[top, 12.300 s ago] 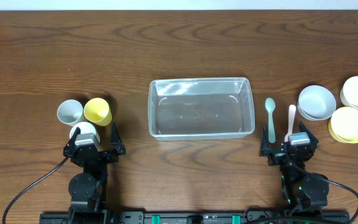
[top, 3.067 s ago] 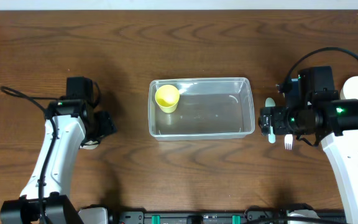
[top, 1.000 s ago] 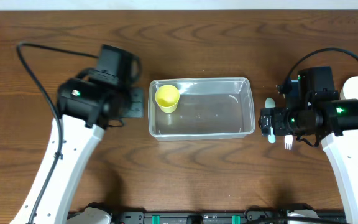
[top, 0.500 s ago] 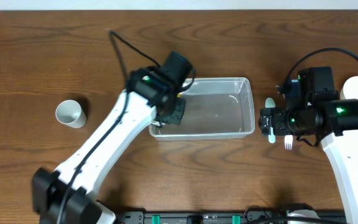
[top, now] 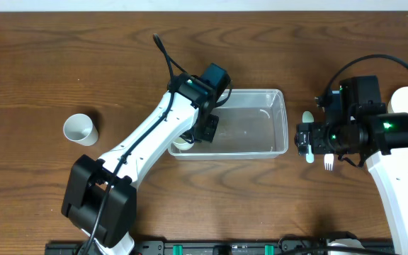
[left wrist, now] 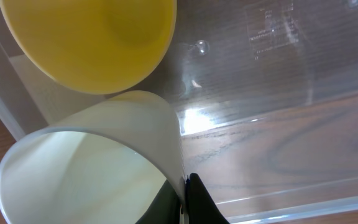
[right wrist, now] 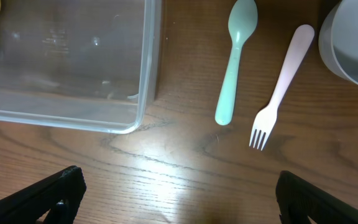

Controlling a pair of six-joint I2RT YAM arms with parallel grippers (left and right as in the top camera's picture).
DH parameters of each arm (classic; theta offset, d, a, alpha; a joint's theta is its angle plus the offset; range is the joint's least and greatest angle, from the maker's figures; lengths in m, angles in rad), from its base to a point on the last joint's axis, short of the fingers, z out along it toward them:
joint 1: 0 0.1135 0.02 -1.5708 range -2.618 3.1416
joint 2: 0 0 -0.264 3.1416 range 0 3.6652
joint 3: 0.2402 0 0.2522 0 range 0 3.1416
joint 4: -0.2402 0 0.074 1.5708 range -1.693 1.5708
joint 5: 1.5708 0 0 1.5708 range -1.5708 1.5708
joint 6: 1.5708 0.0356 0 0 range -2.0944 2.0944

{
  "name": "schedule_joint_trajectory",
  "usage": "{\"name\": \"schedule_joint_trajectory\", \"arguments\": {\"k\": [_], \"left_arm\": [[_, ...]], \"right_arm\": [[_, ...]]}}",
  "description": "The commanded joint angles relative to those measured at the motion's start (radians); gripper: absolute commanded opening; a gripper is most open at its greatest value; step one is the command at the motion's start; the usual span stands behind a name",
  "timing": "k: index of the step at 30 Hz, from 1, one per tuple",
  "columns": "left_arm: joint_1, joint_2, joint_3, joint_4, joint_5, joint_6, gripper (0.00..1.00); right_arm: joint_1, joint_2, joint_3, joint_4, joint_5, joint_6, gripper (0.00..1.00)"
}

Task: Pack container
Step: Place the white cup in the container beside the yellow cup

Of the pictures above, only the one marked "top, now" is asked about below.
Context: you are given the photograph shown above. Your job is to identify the white plastic cup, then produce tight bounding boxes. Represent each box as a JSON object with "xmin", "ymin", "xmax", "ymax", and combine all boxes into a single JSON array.
[{"xmin": 173, "ymin": 137, "xmax": 194, "ymax": 151}]

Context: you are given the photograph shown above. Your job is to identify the clear plastic container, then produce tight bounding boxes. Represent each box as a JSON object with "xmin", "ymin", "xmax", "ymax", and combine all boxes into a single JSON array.
[{"xmin": 168, "ymin": 89, "xmax": 288, "ymax": 160}]

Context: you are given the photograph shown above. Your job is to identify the grey plastic cup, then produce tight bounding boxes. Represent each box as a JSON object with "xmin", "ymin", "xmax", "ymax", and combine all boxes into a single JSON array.
[{"xmin": 63, "ymin": 113, "xmax": 98, "ymax": 146}]

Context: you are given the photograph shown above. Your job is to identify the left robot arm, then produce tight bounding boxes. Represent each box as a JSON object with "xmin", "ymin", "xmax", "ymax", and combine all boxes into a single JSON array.
[{"xmin": 61, "ymin": 64, "xmax": 232, "ymax": 254}]

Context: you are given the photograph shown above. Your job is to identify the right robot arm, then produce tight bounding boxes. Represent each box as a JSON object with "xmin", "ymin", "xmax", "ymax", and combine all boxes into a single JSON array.
[{"xmin": 295, "ymin": 76, "xmax": 408, "ymax": 254}]

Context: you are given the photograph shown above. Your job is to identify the mint green plastic spoon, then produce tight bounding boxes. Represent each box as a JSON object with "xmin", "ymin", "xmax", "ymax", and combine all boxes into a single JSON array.
[{"xmin": 302, "ymin": 111, "xmax": 315, "ymax": 164}]

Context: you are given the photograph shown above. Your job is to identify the pink plastic fork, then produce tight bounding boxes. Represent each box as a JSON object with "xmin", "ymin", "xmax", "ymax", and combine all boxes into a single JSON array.
[{"xmin": 324, "ymin": 154, "xmax": 334, "ymax": 171}]

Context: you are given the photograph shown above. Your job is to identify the left black cable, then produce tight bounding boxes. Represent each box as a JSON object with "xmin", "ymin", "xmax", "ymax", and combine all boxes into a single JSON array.
[{"xmin": 77, "ymin": 33, "xmax": 187, "ymax": 255}]

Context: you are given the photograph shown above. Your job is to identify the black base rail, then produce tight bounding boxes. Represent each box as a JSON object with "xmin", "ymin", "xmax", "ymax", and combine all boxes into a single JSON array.
[{"xmin": 44, "ymin": 237, "xmax": 395, "ymax": 255}]

